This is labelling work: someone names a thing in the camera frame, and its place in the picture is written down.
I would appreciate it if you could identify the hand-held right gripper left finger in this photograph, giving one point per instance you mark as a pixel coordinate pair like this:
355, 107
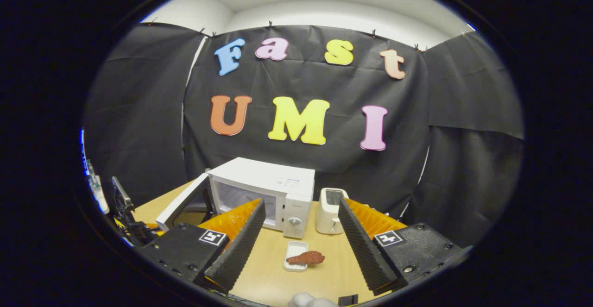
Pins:
238, 251

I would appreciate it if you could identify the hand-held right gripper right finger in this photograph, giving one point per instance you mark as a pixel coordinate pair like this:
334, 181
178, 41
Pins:
365, 251

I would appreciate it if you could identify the reddish brown meat piece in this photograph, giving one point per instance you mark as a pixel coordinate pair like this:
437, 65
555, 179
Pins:
308, 257

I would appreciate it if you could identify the white microwave oven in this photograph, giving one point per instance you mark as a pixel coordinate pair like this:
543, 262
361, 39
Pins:
259, 172

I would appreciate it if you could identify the white toaster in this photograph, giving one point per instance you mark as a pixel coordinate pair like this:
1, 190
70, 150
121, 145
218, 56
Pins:
326, 219

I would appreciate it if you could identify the white rectangular tray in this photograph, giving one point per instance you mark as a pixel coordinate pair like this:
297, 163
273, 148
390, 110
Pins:
294, 249

